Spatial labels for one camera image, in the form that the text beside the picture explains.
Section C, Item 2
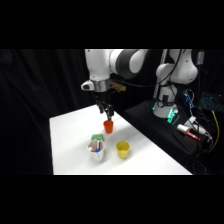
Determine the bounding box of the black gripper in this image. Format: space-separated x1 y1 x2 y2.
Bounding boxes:
94 90 115 122

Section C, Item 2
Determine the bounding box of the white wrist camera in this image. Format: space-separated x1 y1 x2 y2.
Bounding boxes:
80 80 96 92

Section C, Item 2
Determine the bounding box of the black curtain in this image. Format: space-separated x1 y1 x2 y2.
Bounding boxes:
0 49 101 175

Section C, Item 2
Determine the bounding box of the white red-tipped marker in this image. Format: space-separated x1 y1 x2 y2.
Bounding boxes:
176 123 202 142

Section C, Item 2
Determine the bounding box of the white plastic cup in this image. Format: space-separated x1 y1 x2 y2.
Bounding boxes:
87 139 106 163

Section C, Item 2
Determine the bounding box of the orange plastic cup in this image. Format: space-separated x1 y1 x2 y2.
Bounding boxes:
103 120 115 135

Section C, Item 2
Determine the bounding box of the green status light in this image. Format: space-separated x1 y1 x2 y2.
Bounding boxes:
167 109 180 125

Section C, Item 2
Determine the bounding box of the black robot stand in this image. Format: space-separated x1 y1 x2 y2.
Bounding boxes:
123 99 214 168

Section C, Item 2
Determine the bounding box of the green plastic cup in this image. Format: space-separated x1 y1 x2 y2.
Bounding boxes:
90 133 105 143

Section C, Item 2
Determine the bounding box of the yellow plastic cup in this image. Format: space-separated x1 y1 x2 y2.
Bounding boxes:
115 140 131 160

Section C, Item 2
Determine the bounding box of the yellow cable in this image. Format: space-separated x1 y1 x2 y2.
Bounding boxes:
206 110 221 155

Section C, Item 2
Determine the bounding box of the blue cable bundle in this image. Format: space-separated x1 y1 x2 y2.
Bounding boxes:
182 89 196 110

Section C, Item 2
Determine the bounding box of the blue-lit keyboard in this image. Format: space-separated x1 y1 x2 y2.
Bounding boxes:
199 92 224 112

